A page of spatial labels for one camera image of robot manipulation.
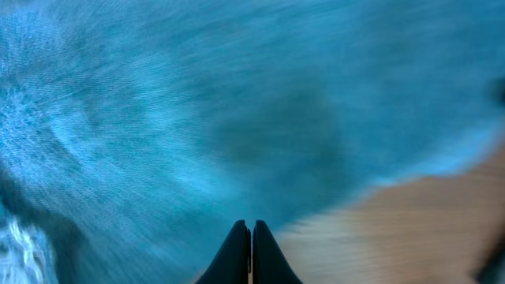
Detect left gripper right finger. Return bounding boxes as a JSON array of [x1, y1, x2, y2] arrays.
[[252, 220, 302, 284]]

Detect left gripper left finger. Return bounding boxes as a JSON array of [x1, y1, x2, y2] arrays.
[[196, 220, 251, 284]]

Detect light blue denim jeans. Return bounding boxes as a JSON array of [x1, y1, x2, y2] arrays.
[[1, 1, 504, 283]]

